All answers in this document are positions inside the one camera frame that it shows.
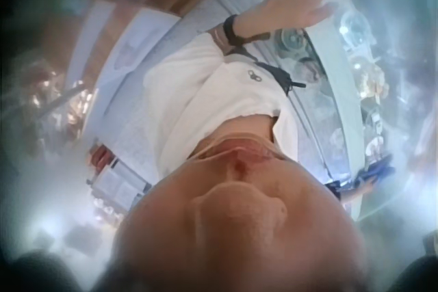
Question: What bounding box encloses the glass cake display case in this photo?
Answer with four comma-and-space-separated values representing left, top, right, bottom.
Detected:
205, 0, 438, 222

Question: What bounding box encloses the person's left hand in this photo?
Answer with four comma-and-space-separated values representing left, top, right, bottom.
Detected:
234, 0, 354, 39

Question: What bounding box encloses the silver bracelet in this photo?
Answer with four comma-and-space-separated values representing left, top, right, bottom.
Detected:
209, 27, 227, 51

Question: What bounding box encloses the black waist bag with cables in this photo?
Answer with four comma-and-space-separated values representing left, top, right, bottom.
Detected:
235, 45, 307, 96

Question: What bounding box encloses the black wrist band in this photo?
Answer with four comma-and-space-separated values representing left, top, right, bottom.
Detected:
324, 181, 344, 201
223, 14, 272, 47

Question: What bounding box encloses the blue cleaning cloth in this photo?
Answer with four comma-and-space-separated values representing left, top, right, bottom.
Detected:
353, 157, 396, 185

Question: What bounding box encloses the snack shelf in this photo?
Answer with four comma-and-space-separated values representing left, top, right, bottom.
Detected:
19, 59, 94, 129

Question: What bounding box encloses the white drawer cabinet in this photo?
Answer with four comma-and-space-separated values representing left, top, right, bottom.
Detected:
86, 159, 152, 211

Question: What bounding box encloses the person's right hand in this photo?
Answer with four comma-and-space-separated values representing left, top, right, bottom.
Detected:
337, 176, 378, 206

